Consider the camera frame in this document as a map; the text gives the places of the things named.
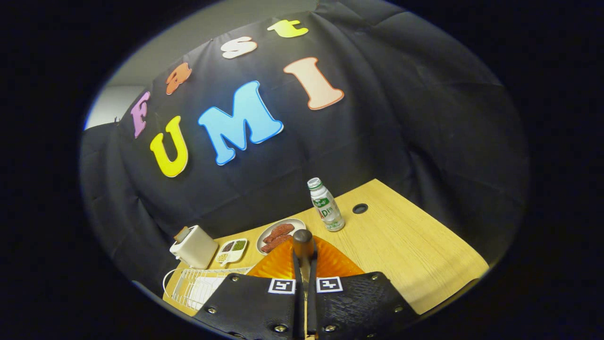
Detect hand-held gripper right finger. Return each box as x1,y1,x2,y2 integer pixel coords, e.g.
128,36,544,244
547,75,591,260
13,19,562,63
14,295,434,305
309,236,421,340

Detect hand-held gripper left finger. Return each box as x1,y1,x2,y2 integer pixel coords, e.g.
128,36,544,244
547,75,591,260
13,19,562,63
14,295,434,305
193,236,305,340

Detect wooden handled spoon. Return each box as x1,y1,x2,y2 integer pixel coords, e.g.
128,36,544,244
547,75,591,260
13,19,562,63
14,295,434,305
293,229,316,340

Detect white wire dish rack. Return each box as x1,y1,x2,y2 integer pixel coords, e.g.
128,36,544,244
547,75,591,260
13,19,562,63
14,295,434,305
163,267,253,312

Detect white plate with sausages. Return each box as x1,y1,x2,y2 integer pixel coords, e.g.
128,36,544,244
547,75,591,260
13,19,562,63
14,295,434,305
256,218,307,255

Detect white divided bean dish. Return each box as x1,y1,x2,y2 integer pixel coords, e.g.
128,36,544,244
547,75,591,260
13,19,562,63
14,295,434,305
216,238,248,266

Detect red sausage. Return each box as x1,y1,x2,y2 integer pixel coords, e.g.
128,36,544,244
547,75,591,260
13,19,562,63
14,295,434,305
261,235,293,254
263,223,295,244

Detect white green-label drink bottle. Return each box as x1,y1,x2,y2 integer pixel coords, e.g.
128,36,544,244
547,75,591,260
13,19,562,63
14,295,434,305
307,178,345,232

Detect white toaster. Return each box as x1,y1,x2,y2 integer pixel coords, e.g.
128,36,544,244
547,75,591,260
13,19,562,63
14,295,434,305
169,225,219,270

